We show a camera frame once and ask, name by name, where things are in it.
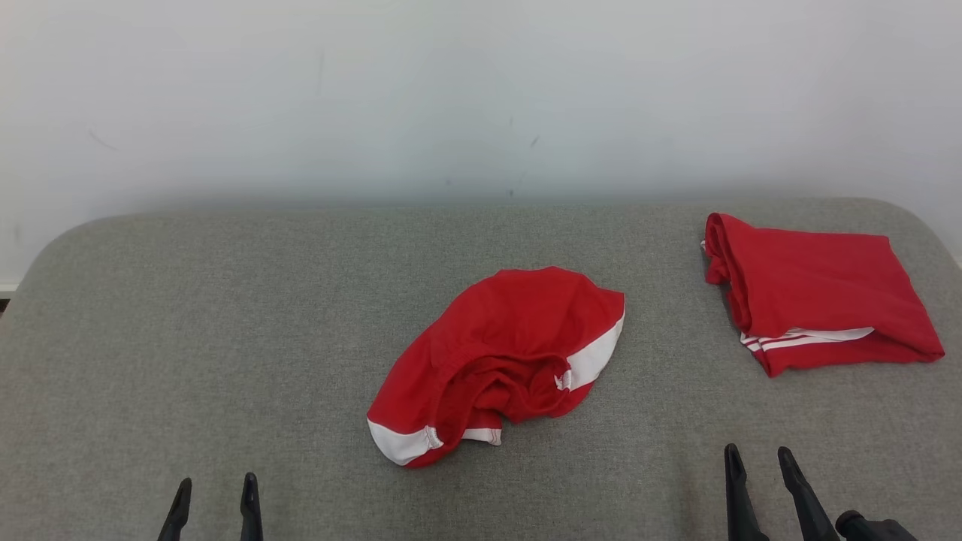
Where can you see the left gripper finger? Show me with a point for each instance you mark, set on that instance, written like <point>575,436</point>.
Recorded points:
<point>251,515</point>
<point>176,518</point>

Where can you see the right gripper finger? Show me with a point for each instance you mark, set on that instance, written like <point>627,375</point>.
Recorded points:
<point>740,511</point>
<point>808,511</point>

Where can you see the red shirt with white sleeves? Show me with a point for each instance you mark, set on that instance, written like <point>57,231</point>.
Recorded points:
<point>819,285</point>

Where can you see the red white jersey shirt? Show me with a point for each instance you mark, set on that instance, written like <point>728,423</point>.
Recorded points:
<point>511,323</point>

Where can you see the grey fabric sofa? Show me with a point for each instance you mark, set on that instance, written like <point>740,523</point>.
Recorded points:
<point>225,338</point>

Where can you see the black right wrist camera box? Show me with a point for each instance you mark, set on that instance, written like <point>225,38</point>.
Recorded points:
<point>872,530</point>

